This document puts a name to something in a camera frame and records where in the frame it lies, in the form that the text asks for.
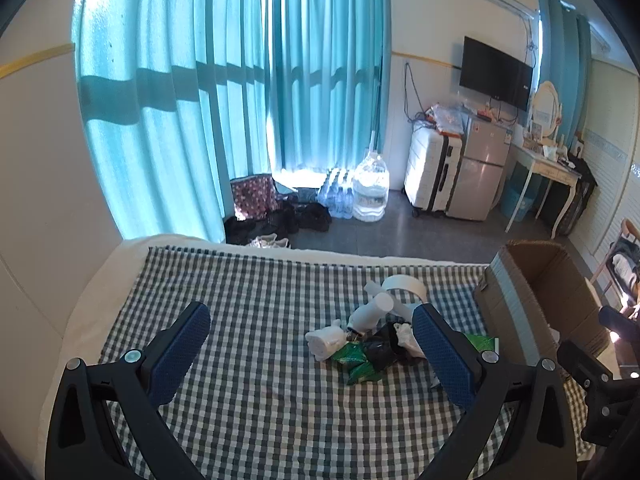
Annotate narrow teal curtain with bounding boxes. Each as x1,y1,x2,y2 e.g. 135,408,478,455
535,0,593,136

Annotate large clear water jug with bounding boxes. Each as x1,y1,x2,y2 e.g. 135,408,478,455
351,149,391,222

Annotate white oval mirror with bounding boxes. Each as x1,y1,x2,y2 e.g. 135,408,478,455
530,80,563,143

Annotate brown cardboard box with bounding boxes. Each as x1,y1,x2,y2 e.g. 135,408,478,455
472,241,618,371

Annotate clear plastic bags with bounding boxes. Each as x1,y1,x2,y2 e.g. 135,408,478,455
425,102,473,138

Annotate white suitcase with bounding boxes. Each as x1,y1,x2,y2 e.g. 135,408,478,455
403,125,466,218

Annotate white plush toy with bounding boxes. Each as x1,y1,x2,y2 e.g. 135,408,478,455
305,319,348,361

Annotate white sneakers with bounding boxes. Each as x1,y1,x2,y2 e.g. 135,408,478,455
250,234,292,251

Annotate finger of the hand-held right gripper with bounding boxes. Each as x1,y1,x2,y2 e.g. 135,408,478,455
557,340,640,443
599,305,640,333

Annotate silver mini fridge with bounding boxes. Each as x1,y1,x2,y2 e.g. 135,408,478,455
446,110,513,222

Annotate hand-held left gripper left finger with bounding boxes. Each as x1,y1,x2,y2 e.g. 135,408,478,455
45,301,212,480

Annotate black wall television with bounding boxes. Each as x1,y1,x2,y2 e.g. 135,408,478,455
459,36,535,112

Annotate white louvred wardrobe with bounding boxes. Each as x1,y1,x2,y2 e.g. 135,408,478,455
570,57,640,261

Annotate clothes pile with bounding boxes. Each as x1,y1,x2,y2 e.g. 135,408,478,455
612,240,640,291

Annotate white plastic bottle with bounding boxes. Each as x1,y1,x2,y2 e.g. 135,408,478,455
347,294,396,333

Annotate wide teal window curtain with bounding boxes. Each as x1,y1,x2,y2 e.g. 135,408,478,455
72,0,392,243

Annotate blue plastic basket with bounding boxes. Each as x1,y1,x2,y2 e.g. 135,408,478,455
501,180,533,223

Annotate black bag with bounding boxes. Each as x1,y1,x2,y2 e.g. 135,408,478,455
555,152,598,236

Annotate black shoes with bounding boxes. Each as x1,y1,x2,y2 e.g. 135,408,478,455
295,202,333,233
223,215,271,246

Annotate wide white cardboard ring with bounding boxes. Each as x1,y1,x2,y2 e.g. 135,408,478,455
385,274,427,311

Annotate green snack packet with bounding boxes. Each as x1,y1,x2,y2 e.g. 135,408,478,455
462,332,501,356
334,342,388,386

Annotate dark wall cable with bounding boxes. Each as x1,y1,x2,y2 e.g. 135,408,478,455
402,61,426,126

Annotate dark floral patterned bag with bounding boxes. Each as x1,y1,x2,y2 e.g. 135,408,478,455
229,173,281,222

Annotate pack of water bottles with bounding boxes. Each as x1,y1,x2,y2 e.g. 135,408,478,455
317,167,357,219

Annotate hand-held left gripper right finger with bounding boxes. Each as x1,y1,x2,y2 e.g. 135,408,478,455
411,302,581,480

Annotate grey white checked blanket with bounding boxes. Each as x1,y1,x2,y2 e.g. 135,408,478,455
97,245,586,480

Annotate white dressing table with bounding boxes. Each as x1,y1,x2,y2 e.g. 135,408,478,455
504,142,583,240

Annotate wooden chair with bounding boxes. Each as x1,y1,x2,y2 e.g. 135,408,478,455
590,219,640,311

